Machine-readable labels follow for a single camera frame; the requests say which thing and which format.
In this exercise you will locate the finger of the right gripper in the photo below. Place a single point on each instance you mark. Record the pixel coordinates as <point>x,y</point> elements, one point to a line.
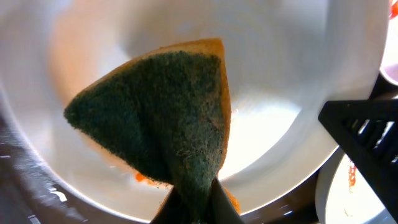
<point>366,130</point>

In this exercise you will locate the green yellow sponge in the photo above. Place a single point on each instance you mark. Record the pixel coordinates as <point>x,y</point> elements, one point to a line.
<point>166,114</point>

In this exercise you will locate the brown tray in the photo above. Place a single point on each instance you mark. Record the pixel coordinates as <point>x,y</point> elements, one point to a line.
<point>31,186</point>

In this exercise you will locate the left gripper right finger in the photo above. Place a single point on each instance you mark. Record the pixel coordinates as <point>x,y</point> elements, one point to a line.
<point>222,210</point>

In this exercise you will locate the white bluish plate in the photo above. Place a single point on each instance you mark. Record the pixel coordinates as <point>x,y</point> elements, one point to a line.
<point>343,195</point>

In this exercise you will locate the white pinkish plate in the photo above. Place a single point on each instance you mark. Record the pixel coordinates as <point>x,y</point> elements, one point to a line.
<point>388,67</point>

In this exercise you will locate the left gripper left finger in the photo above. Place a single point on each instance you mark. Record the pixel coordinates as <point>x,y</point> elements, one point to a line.
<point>172,210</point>

